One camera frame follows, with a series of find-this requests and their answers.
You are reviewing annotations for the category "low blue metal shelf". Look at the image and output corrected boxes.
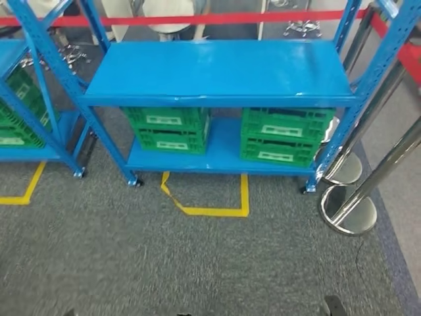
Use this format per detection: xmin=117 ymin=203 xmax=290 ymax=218
xmin=7 ymin=0 xmax=421 ymax=194

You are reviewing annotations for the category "yellow floor tape strip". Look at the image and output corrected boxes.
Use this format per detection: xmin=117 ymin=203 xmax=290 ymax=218
xmin=161 ymin=171 xmax=250 ymax=218

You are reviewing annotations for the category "red floor tape line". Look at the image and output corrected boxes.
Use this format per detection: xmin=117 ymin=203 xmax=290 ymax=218
xmin=0 ymin=11 xmax=367 ymax=28

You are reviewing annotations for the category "seated person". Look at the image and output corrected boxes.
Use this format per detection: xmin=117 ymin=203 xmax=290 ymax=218
xmin=141 ymin=0 xmax=211 ymax=42

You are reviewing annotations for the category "white desk panel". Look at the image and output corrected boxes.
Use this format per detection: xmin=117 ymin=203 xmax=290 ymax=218
xmin=98 ymin=0 xmax=134 ymax=43
xmin=257 ymin=0 xmax=268 ymax=41

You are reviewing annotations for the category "black stool chrome base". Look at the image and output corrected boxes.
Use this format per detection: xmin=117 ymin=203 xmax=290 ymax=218
xmin=20 ymin=41 xmax=90 ymax=70
xmin=282 ymin=19 xmax=322 ymax=39

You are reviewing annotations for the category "tall blue metal rack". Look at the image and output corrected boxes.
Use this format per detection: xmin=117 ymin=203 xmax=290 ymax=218
xmin=0 ymin=0 xmax=89 ymax=180

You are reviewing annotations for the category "red barrier belt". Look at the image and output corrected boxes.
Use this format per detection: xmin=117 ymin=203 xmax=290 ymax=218
xmin=371 ymin=13 xmax=421 ymax=84

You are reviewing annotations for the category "chrome stanchion post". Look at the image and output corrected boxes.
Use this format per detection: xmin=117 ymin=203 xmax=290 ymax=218
xmin=323 ymin=59 xmax=416 ymax=186
xmin=318 ymin=115 xmax=421 ymax=236
xmin=320 ymin=2 xmax=379 ymax=145

